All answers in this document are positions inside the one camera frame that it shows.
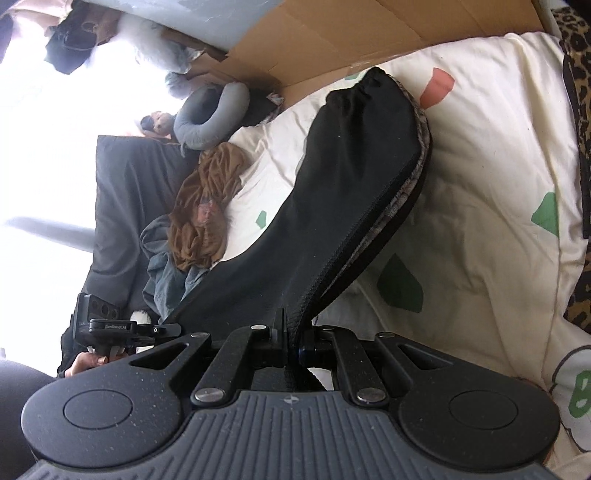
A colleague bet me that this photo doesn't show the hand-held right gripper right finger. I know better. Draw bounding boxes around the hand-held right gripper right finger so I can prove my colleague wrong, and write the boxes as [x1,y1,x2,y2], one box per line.
[298,324,456,408]

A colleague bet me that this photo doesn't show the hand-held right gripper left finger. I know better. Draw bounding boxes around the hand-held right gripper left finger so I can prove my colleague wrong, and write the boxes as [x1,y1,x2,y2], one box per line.
[124,308,288,409]

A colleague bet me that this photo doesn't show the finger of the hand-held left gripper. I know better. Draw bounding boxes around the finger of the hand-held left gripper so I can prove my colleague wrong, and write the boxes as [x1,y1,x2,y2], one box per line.
[138,322,184,346]

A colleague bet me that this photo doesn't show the black pants with patterned lining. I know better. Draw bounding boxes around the black pants with patterned lining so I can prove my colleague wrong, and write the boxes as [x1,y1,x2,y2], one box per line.
[159,67,433,393]

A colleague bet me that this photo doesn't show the person's left hand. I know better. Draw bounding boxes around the person's left hand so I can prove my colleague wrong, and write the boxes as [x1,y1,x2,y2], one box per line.
[69,350,126,377]

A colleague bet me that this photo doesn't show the blue grey garment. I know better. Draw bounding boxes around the blue grey garment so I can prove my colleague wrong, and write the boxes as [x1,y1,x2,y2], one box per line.
[140,215,213,320]

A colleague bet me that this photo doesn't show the person's leg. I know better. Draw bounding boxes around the person's leg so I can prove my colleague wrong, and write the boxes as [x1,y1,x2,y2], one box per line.
[0,357,64,480]

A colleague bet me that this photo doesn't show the dark grey cushion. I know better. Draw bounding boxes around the dark grey cushion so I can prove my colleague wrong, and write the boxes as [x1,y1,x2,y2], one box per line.
[92,134,200,311]

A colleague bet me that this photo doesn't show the brown printed garment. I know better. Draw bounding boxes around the brown printed garment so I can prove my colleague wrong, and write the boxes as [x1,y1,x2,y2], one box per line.
[167,142,250,273]

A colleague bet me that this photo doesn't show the brown teddy bear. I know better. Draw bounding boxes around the brown teddy bear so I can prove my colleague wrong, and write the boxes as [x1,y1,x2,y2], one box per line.
[140,111,177,140]

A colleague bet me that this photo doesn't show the cream printed bedsheet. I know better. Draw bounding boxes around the cream printed bedsheet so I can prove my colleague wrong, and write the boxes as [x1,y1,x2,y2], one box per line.
[210,32,591,477]

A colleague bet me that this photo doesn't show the black garment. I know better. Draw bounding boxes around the black garment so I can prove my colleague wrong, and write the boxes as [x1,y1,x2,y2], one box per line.
[249,90,285,128]

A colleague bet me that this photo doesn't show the grey neck pillow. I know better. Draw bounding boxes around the grey neck pillow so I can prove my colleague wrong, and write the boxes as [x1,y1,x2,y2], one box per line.
[173,83,251,151]

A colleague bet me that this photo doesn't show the white plastic bag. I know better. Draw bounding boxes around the white plastic bag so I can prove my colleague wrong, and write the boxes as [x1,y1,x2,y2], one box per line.
[115,16,204,100]

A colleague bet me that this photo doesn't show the brown cardboard sheet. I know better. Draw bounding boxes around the brown cardboard sheet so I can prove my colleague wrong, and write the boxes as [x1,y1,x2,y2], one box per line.
[161,0,546,103]

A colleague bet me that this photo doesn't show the leopard print cushion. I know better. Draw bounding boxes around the leopard print cushion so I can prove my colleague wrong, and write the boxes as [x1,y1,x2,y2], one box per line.
[551,7,591,339]

